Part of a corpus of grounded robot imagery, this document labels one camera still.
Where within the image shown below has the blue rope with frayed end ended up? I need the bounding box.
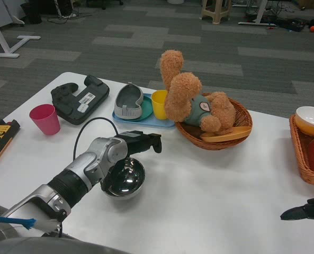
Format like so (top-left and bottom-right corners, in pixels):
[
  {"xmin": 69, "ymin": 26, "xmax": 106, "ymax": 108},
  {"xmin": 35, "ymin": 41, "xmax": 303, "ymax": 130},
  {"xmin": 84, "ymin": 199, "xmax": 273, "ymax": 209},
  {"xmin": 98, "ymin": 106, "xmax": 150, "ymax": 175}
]
[{"xmin": 0, "ymin": 214, "xmax": 58, "ymax": 234}]

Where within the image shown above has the orange plastic plate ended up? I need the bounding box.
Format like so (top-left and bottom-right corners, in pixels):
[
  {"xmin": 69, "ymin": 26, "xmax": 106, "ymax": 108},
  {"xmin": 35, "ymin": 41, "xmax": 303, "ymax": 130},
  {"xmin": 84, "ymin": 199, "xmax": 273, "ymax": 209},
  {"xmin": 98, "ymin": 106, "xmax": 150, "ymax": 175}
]
[{"xmin": 200, "ymin": 126, "xmax": 253, "ymax": 143}]

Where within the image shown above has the black game controller case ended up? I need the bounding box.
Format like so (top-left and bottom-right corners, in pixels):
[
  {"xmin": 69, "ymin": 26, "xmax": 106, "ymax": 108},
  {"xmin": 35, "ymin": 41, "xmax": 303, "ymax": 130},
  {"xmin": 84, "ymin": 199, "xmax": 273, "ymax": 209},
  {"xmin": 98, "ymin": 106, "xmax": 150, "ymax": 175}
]
[{"xmin": 50, "ymin": 74, "xmax": 111, "ymax": 126}]

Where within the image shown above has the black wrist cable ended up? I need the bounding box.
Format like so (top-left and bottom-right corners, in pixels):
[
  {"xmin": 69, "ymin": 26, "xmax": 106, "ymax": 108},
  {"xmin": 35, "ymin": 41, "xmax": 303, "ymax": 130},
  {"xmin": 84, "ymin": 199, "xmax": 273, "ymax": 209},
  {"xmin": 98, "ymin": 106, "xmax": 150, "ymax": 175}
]
[{"xmin": 73, "ymin": 117, "xmax": 119, "ymax": 161}]

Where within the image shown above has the beige plastic stool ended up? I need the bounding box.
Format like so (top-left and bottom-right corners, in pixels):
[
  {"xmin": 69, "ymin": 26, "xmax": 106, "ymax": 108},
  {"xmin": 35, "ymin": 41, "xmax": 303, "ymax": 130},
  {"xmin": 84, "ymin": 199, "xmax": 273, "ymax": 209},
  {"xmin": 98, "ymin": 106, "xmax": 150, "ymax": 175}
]
[{"xmin": 200, "ymin": 0, "xmax": 233, "ymax": 25}]

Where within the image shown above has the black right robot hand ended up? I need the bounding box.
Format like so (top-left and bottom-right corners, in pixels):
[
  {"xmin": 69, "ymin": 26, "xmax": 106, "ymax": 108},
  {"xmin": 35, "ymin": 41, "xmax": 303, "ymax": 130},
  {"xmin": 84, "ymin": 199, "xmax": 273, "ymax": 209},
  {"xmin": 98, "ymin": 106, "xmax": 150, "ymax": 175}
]
[{"xmin": 280, "ymin": 196, "xmax": 314, "ymax": 222}]

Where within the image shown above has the white power strip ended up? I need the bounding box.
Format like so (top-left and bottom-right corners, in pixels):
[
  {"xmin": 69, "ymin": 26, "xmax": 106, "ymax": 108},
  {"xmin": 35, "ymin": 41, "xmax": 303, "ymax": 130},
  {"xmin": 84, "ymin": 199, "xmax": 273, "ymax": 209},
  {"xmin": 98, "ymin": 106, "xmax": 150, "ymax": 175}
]
[{"xmin": 47, "ymin": 12, "xmax": 78, "ymax": 25}]

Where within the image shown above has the round wicker basket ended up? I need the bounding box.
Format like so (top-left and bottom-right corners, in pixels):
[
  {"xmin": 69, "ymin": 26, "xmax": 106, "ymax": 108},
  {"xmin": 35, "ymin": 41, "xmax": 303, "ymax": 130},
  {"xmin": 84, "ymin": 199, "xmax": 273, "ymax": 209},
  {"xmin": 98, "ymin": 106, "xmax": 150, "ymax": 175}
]
[{"xmin": 174, "ymin": 92, "xmax": 254, "ymax": 151}]

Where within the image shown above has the pink plastic cup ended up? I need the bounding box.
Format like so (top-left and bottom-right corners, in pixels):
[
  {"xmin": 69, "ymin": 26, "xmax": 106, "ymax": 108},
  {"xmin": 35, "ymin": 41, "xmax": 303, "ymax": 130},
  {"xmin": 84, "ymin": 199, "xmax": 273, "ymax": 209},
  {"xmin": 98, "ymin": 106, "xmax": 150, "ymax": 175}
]
[{"xmin": 29, "ymin": 104, "xmax": 61, "ymax": 136}]

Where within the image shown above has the rectangular orange wicker basket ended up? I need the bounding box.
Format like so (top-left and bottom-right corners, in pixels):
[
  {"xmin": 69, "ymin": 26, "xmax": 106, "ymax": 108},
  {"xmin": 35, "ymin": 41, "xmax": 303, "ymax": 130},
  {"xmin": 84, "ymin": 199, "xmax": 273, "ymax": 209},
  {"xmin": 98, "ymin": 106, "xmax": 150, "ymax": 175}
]
[{"xmin": 289, "ymin": 114, "xmax": 314, "ymax": 189}]

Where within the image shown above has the green plastic plate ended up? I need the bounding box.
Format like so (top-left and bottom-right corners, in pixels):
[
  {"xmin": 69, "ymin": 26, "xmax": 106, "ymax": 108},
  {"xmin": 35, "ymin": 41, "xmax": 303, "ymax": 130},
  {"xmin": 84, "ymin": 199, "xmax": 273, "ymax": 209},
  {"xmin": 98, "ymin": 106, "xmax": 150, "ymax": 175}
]
[{"xmin": 130, "ymin": 96, "xmax": 155, "ymax": 122}]

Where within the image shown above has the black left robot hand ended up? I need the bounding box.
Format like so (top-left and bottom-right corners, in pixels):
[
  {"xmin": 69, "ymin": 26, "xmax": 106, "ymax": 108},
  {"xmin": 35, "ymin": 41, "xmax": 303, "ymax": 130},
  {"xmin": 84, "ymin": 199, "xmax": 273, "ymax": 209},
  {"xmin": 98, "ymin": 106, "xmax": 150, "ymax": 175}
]
[{"xmin": 101, "ymin": 130, "xmax": 163, "ymax": 193}]

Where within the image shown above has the shiny metal bowl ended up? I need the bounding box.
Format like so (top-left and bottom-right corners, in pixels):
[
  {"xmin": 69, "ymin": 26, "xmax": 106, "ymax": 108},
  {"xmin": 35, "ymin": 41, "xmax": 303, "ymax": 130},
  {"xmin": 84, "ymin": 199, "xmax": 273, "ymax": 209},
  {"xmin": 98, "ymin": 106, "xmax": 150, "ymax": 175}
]
[{"xmin": 101, "ymin": 156, "xmax": 146, "ymax": 200}]

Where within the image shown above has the light blue plastic tray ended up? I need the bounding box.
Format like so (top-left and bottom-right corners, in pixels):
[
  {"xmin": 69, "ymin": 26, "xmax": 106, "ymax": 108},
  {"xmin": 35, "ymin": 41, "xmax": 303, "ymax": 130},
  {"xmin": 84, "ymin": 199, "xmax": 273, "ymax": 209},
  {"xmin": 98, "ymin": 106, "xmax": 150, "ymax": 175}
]
[{"xmin": 111, "ymin": 93, "xmax": 177, "ymax": 129}]

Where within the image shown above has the brown teddy bear plush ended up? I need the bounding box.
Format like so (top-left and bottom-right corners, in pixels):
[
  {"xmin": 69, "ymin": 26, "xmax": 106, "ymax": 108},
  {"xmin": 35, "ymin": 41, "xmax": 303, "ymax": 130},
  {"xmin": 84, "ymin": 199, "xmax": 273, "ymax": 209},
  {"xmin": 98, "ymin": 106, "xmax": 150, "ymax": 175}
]
[{"xmin": 159, "ymin": 49, "xmax": 238, "ymax": 135}]

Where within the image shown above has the black trash can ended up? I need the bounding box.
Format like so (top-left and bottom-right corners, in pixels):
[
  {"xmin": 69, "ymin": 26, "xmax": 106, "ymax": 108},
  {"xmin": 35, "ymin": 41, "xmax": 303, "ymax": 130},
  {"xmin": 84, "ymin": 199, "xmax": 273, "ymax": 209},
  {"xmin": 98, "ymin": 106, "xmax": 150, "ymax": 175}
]
[{"xmin": 20, "ymin": 2, "xmax": 43, "ymax": 25}]

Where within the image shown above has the white and orange bowl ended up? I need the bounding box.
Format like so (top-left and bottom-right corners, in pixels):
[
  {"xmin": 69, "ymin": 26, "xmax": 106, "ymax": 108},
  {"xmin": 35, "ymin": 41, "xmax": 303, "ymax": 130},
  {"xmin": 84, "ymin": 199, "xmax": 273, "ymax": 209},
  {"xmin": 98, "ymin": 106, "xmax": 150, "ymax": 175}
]
[{"xmin": 294, "ymin": 106, "xmax": 314, "ymax": 137}]

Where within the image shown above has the grey shoe shaped dish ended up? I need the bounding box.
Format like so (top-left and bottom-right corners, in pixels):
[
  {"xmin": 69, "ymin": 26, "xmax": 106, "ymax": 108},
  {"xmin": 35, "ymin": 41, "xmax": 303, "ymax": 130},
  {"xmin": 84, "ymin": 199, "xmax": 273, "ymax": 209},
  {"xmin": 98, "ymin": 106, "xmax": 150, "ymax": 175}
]
[{"xmin": 113, "ymin": 82, "xmax": 145, "ymax": 120}]

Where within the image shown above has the yellow plastic cup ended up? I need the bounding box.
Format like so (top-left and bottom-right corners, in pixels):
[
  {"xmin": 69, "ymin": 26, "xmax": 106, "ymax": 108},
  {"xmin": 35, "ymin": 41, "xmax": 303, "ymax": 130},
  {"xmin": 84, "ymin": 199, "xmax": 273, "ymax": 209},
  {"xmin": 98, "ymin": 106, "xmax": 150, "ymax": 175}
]
[{"xmin": 150, "ymin": 89, "xmax": 169, "ymax": 121}]

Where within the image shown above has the grey robot torso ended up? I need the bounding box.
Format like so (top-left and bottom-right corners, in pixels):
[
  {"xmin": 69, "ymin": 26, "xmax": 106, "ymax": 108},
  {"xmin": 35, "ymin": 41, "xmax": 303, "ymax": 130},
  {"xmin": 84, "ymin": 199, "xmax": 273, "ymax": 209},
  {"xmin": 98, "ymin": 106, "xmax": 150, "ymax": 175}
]
[{"xmin": 0, "ymin": 235, "xmax": 126, "ymax": 254}]

